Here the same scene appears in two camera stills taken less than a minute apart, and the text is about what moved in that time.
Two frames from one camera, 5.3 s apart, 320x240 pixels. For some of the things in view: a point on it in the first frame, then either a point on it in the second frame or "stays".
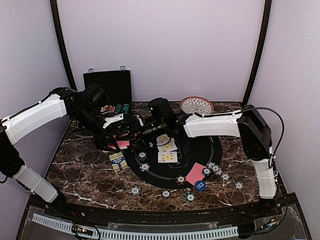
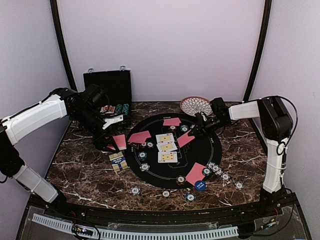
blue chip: [206, 171] stays
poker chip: [190, 197] stays
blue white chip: [144, 167] stays
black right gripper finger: [128, 134] -> [198, 131]
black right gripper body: [144, 133] -> [213, 124]
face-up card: [163, 139] stays
